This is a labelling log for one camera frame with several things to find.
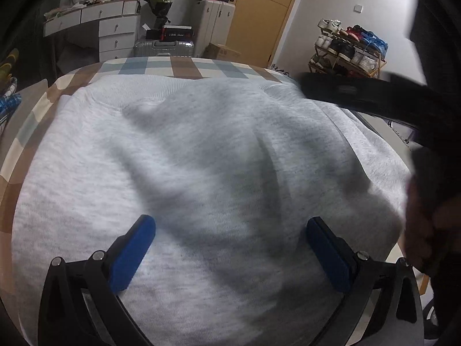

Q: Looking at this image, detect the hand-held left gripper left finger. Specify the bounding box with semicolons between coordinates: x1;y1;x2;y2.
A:
38;214;157;346

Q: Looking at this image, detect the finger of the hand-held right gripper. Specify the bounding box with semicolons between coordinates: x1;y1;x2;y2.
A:
299;73;427;127

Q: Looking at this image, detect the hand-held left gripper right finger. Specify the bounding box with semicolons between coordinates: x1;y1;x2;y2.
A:
306;216;424;346

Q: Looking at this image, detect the grey sweatshirt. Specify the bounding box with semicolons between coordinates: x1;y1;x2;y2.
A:
11;76;413;346

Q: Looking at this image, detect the person's right hand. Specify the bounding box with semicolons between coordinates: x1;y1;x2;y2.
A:
405;176;454;274

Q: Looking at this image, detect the wooden shoe rack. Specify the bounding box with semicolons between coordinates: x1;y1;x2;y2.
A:
308;18;390;80

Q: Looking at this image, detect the wooden door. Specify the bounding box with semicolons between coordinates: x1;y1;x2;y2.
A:
227;0;306;69

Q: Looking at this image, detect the cardboard box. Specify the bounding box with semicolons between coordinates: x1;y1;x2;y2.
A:
205;42;241;62

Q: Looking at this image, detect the checked bed blanket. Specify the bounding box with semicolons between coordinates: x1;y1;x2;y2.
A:
0;57;299;311

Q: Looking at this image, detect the blue plaid cloth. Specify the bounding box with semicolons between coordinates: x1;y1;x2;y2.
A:
0;77;22;134

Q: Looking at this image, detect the black box with red print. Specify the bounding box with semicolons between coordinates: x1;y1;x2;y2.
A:
146;25;193;42

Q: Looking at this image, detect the silver suitcase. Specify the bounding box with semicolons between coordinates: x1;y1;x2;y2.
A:
134;40;195;58

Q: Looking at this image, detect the black wrapped flower bouquet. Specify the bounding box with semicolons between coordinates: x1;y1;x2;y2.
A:
144;0;173;29

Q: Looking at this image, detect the white drawer dresser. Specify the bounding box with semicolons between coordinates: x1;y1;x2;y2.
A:
43;0;141;62

